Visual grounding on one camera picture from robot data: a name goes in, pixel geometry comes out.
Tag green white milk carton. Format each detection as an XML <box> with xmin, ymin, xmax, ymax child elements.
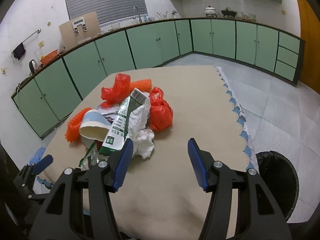
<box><xmin>99</xmin><ymin>88</ymin><xmax>147</xmax><ymax>156</ymax></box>

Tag green clear plastic wrapper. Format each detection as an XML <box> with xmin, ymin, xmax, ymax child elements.
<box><xmin>79</xmin><ymin>142</ymin><xmax>108</xmax><ymax>170</ymax></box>

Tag white tissue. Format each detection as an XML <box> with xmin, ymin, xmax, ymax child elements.
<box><xmin>126</xmin><ymin>98</ymin><xmax>155</xmax><ymax>159</ymax></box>

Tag blue white paper cup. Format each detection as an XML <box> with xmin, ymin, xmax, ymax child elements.
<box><xmin>79</xmin><ymin>109</ymin><xmax>112</xmax><ymax>148</ymax></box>

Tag colourful snack wrapper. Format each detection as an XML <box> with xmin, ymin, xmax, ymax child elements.
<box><xmin>97</xmin><ymin>104</ymin><xmax>120</xmax><ymax>126</ymax></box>

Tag orange foam net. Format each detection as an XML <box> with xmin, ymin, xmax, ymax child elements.
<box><xmin>65</xmin><ymin>107</ymin><xmax>92</xmax><ymax>143</ymax></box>

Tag red plastic bag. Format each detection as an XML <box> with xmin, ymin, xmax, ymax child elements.
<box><xmin>149</xmin><ymin>87</ymin><xmax>174</xmax><ymax>132</ymax></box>
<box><xmin>100</xmin><ymin>73</ymin><xmax>131</xmax><ymax>109</ymax></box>

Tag orange foam net sleeve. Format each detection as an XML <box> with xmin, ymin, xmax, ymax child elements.
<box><xmin>130</xmin><ymin>79</ymin><xmax>152</xmax><ymax>93</ymax></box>

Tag black trash bin with bag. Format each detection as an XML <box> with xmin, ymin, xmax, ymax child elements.
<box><xmin>256</xmin><ymin>151</ymin><xmax>299</xmax><ymax>220</ymax></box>

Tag green lower kitchen cabinets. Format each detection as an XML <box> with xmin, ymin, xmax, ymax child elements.
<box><xmin>11</xmin><ymin>18</ymin><xmax>305</xmax><ymax>138</ymax></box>

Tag blue plastic bag on floor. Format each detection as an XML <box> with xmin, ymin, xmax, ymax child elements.
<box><xmin>28</xmin><ymin>147</ymin><xmax>46</xmax><ymax>165</ymax></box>

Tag beige tablecloth with blue trim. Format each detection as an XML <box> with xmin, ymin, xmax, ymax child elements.
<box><xmin>37</xmin><ymin>65</ymin><xmax>256</xmax><ymax>239</ymax></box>

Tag steel electric kettle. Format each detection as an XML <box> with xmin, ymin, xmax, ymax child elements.
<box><xmin>29</xmin><ymin>60</ymin><xmax>39</xmax><ymax>74</ymax></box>

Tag orange plastic basket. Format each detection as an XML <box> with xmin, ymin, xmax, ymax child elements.
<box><xmin>40</xmin><ymin>50</ymin><xmax>58</xmax><ymax>65</ymax></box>

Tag dark hanging towel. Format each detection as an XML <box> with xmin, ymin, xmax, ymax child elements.
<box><xmin>12</xmin><ymin>42</ymin><xmax>25</xmax><ymax>60</ymax></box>

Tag brown cardboard board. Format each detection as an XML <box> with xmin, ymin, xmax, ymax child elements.
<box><xmin>59</xmin><ymin>11</ymin><xmax>101</xmax><ymax>50</ymax></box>

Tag brown wooden door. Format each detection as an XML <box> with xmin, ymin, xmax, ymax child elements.
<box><xmin>297</xmin><ymin>0</ymin><xmax>320</xmax><ymax>93</ymax></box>

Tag chrome sink faucet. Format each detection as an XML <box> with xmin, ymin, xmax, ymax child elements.
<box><xmin>133</xmin><ymin>6</ymin><xmax>143</xmax><ymax>24</ymax></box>

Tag white cooking pot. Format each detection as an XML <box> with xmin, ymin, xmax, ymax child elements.
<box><xmin>204</xmin><ymin>5</ymin><xmax>217</xmax><ymax>17</ymax></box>

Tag black wok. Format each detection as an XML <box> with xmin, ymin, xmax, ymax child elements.
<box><xmin>221</xmin><ymin>8</ymin><xmax>237</xmax><ymax>18</ymax></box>

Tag chrome towel rail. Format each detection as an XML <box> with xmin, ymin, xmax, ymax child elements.
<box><xmin>11</xmin><ymin>28</ymin><xmax>41</xmax><ymax>55</ymax></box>

